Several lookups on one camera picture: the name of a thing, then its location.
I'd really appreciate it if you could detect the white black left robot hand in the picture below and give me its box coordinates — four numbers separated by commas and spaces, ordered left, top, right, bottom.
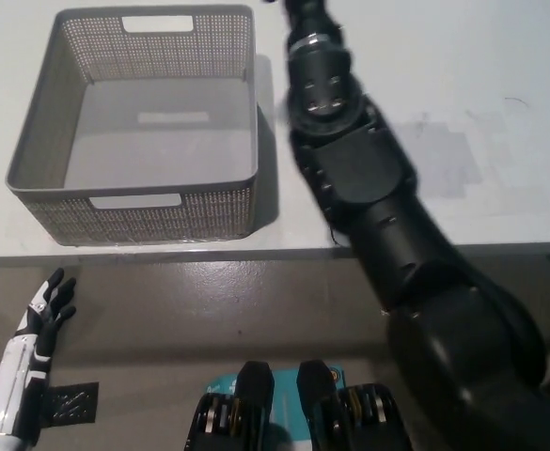
0, 267, 78, 443

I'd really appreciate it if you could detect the grey perforated plastic basket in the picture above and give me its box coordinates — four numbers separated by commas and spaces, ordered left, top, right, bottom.
4, 4, 262, 247

